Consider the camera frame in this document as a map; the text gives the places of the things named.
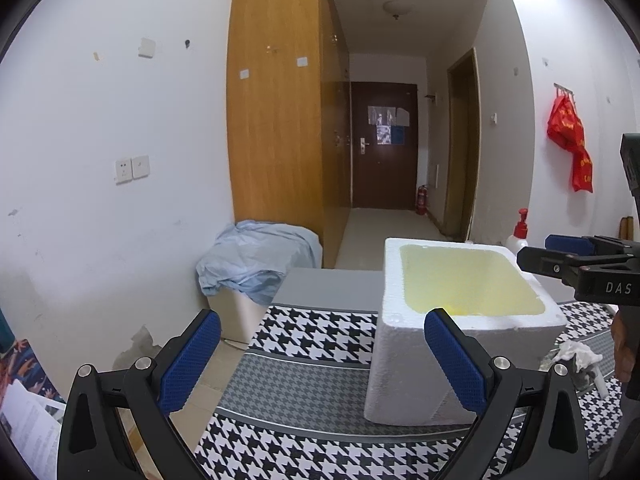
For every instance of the yellow foam fruit net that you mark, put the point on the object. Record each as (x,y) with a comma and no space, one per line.
(462,309)

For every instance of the red hanging bags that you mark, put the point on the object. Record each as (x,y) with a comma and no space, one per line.
(566,130)

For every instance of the wooden wardrobe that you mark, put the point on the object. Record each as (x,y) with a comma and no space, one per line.
(288,116)

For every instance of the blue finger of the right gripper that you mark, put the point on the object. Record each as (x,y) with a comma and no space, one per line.
(575,245)

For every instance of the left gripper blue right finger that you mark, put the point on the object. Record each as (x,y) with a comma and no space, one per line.
(462,359)

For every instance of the white towel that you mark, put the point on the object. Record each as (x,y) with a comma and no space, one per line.
(581,356)

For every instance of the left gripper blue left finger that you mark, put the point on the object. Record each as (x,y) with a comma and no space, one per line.
(183,359)

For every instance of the wooden side door frame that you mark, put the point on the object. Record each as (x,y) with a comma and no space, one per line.
(463,147)

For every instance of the ceiling lamp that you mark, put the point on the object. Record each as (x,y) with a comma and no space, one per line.
(396,8)

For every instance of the red fire extinguisher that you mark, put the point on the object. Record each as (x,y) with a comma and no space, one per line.
(421,200)

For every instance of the person's right hand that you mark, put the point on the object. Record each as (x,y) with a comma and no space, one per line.
(625,335)

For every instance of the white wall socket pair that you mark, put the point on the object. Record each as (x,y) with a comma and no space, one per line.
(129,169)

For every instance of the white pump bottle red cap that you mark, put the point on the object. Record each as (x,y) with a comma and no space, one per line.
(518,239)

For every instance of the wall hook rail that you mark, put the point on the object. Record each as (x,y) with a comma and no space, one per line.
(564,89)

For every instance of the light blue cloth on bin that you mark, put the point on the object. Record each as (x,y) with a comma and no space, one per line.
(254,257)

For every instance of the dark brown entrance door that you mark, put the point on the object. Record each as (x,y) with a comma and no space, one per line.
(385,138)

